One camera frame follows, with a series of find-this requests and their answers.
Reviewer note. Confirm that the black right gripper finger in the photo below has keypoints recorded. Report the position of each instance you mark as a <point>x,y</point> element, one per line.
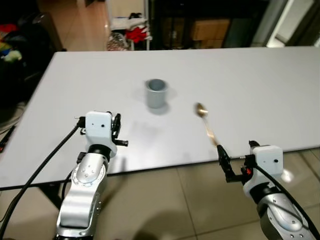
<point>226,162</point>
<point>220,156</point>

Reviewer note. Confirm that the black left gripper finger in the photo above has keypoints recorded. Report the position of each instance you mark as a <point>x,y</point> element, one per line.
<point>114,122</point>
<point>119,122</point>

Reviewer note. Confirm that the golden metal spoon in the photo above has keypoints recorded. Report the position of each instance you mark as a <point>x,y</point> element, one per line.
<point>202,110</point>

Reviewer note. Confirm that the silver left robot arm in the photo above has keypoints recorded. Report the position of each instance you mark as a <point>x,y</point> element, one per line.
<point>85,190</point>

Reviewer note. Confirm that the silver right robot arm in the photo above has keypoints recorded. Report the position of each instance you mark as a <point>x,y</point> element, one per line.
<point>282,215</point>

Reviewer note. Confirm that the grey cylindrical cup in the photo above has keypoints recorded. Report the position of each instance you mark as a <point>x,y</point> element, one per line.
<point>156,96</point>

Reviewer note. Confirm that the patterned bag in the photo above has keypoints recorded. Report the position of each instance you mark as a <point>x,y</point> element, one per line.
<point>117,42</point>

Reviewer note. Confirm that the red cloth item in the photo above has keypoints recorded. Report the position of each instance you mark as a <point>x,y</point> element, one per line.
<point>136,34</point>

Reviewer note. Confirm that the white shelf cart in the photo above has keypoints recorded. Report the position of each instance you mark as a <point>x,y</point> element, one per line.
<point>120,22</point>

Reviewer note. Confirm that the black chair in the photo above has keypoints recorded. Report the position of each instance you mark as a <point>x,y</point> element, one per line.
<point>30,55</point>

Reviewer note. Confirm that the colourful toy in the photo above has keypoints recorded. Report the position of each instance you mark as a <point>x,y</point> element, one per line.
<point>10,51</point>

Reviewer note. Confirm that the brown cardboard box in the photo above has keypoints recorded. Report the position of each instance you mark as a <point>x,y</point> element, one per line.
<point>210,30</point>

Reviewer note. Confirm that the white leaning panel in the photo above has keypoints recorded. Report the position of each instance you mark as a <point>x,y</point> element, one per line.
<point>287,25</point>

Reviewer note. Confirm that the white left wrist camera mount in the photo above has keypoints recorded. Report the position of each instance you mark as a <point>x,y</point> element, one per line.
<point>98,127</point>

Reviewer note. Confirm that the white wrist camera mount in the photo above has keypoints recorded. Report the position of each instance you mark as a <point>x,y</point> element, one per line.
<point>98,127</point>
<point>266,162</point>

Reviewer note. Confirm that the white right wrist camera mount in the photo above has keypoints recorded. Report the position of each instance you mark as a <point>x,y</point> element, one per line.
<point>266,162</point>

